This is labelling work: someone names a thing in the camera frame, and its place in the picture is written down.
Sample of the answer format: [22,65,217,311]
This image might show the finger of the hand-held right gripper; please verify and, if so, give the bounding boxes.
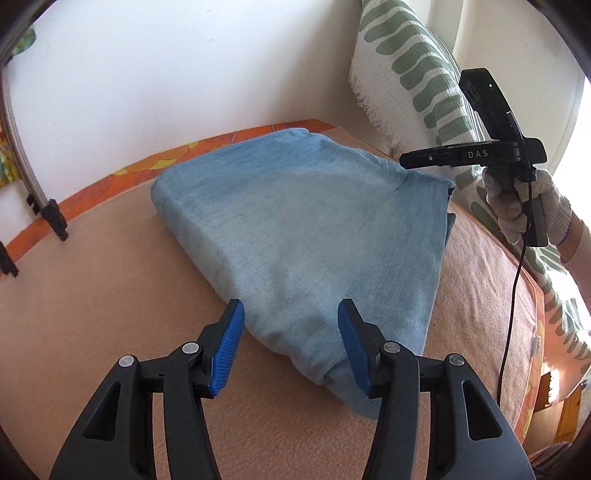
[399,146,456,169]

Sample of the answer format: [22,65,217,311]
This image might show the wooden furniture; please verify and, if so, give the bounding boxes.
[531,367,588,448]

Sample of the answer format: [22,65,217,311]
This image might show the green patterned white pillow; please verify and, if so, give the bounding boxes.
[348,0,591,356]

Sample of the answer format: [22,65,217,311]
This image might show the orange floral bed sheet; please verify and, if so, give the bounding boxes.
[0,127,546,480]

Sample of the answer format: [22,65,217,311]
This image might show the orange floral bedsheet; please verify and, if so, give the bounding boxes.
[0,119,548,444]

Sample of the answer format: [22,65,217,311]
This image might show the teal green cloth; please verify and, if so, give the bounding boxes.
[10,27,37,60]

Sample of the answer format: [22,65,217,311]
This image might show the orange floral cloth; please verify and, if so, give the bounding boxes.
[0,122,25,189]

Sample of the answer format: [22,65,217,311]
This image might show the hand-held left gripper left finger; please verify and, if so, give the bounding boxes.
[48,298,245,480]

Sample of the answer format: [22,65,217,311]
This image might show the person's right hand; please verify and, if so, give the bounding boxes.
[485,167,573,246]

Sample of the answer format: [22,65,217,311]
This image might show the black cable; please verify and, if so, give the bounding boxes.
[498,178,536,407]

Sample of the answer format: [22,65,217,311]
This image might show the light blue denim pants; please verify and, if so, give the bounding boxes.
[151,128,457,421]

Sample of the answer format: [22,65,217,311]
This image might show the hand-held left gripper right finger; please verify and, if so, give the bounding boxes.
[337,298,536,480]

